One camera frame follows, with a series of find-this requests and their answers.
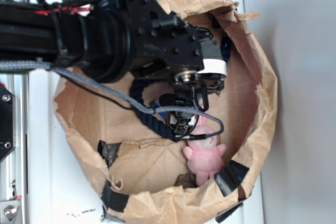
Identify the grey braided cable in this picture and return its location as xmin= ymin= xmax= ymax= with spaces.
xmin=0 ymin=60 xmax=224 ymax=141

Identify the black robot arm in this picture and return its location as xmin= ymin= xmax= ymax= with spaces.
xmin=1 ymin=0 xmax=227 ymax=109

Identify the brown paper bag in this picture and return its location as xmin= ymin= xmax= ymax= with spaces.
xmin=51 ymin=0 xmax=279 ymax=224

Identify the aluminium frame rail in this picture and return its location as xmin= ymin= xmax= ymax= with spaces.
xmin=0 ymin=0 xmax=29 ymax=224

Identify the pink plush bunny toy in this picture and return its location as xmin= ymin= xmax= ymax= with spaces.
xmin=182 ymin=115 xmax=227 ymax=186

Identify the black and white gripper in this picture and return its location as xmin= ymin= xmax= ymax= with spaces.
xmin=173 ymin=40 xmax=227 ymax=111

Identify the dark blue twisted rope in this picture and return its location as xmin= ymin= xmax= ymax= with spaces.
xmin=130 ymin=78 xmax=175 ymax=138

